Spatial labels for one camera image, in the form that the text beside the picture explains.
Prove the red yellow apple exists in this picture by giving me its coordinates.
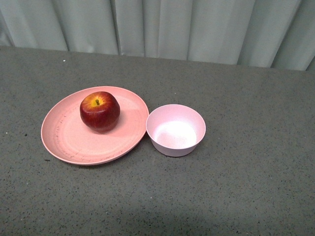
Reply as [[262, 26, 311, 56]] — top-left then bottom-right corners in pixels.
[[79, 91, 121, 133]]

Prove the grey pleated curtain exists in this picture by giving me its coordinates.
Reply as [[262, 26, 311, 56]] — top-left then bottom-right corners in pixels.
[[0, 0, 315, 71]]

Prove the pale pink bowl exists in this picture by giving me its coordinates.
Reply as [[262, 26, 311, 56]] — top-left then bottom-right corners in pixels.
[[146, 104, 206, 157]]

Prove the pink round plate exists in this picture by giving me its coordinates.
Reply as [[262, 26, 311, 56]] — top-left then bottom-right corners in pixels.
[[41, 86, 149, 165]]

